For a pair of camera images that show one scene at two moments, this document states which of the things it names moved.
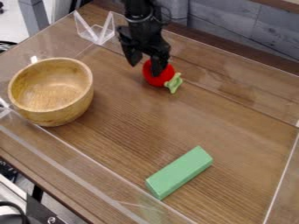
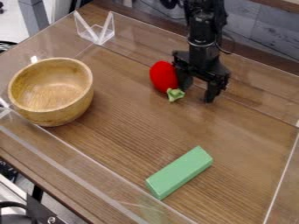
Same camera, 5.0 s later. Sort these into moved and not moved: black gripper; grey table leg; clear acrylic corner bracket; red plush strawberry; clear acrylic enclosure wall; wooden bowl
Moved: black gripper; red plush strawberry
Not moved: wooden bowl; clear acrylic enclosure wall; clear acrylic corner bracket; grey table leg
